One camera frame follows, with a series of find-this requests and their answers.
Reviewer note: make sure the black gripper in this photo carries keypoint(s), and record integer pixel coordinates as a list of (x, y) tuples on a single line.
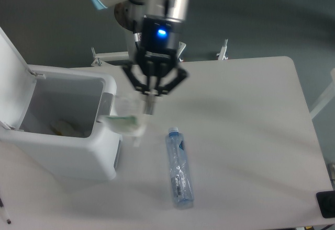
[(156, 57)]

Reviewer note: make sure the white wrapper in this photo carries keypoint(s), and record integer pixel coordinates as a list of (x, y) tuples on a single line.
[(127, 117)]

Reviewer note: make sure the clear blue plastic bottle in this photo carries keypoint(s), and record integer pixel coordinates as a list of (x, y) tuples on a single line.
[(180, 177)]

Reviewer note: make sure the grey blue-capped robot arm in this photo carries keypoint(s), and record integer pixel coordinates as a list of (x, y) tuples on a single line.
[(174, 10)]

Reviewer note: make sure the white yellow trash in can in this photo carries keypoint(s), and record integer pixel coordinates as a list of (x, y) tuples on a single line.
[(63, 128)]

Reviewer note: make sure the white trash can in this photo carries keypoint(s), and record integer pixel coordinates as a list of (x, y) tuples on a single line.
[(54, 115)]

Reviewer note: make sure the white trash can lid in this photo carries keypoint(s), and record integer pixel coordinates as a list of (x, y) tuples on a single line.
[(18, 83)]

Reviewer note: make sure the black white pen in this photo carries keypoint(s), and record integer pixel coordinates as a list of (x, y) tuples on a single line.
[(5, 213)]

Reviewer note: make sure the black device at edge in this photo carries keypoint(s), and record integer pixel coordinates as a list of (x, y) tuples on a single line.
[(326, 203)]

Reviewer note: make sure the white metal base frame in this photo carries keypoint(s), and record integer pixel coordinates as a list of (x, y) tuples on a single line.
[(104, 59)]

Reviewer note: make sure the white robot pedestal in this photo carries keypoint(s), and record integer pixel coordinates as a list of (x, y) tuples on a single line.
[(130, 17)]

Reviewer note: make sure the white frame at right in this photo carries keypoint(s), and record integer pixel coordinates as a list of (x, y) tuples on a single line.
[(326, 96)]

